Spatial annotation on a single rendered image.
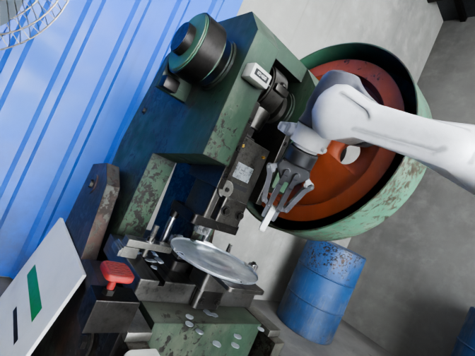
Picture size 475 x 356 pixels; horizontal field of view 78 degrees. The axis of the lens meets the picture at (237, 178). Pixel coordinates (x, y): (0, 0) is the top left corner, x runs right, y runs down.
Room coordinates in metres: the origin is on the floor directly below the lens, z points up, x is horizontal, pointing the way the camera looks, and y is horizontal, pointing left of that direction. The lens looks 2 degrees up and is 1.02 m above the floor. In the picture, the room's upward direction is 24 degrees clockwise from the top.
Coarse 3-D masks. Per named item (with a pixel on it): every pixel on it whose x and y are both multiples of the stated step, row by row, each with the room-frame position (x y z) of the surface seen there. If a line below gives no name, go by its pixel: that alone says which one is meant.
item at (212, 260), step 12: (180, 240) 0.95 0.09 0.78; (180, 252) 0.84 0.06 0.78; (192, 252) 0.88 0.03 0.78; (204, 252) 0.91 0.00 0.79; (216, 252) 1.00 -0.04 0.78; (192, 264) 0.77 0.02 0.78; (204, 264) 0.82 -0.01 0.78; (216, 264) 0.85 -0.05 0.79; (228, 264) 0.90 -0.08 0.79; (216, 276) 0.76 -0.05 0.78; (228, 276) 0.80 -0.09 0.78; (240, 276) 0.85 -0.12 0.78; (252, 276) 0.90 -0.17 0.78
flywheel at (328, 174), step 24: (312, 72) 1.32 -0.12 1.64; (360, 72) 1.13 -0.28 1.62; (384, 72) 1.06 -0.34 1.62; (384, 96) 1.03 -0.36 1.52; (336, 144) 1.15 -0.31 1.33; (312, 168) 1.20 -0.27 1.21; (336, 168) 1.12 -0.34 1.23; (360, 168) 1.05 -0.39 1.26; (384, 168) 0.95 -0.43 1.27; (312, 192) 1.16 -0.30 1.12; (336, 192) 1.09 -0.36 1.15; (360, 192) 0.98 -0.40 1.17; (288, 216) 1.17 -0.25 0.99; (312, 216) 1.09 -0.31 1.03; (336, 216) 1.04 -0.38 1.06
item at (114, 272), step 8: (104, 264) 0.61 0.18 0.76; (112, 264) 0.62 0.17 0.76; (120, 264) 0.64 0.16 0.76; (104, 272) 0.59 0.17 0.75; (112, 272) 0.59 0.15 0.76; (120, 272) 0.60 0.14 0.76; (128, 272) 0.62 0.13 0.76; (112, 280) 0.58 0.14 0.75; (120, 280) 0.59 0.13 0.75; (128, 280) 0.60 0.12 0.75; (112, 288) 0.61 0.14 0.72
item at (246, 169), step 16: (256, 144) 0.94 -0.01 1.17; (240, 160) 0.92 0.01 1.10; (256, 160) 0.96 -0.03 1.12; (240, 176) 0.93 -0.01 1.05; (256, 176) 0.98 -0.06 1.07; (192, 192) 0.97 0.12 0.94; (208, 192) 0.91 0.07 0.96; (224, 192) 0.90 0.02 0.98; (240, 192) 0.95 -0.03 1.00; (192, 208) 0.94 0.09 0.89; (208, 208) 0.89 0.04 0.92; (224, 208) 0.89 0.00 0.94; (240, 208) 0.93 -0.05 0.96
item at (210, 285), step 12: (192, 276) 0.88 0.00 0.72; (204, 276) 0.84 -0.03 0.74; (204, 288) 0.84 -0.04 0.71; (216, 288) 0.87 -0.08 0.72; (228, 288) 0.73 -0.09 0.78; (240, 288) 0.76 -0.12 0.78; (252, 288) 0.80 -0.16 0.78; (192, 300) 0.84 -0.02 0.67; (204, 300) 0.84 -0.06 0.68; (216, 300) 0.88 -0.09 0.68
